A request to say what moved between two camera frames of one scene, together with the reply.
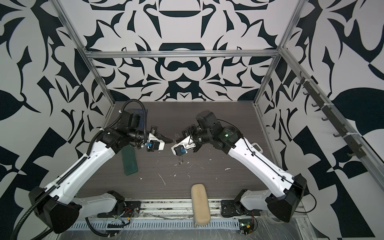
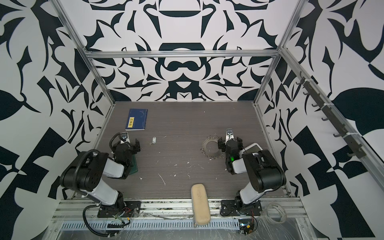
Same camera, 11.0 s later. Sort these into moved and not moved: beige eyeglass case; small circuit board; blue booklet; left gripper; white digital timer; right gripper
Moved: left gripper; right gripper
Not moved: white digital timer; blue booklet; small circuit board; beige eyeglass case
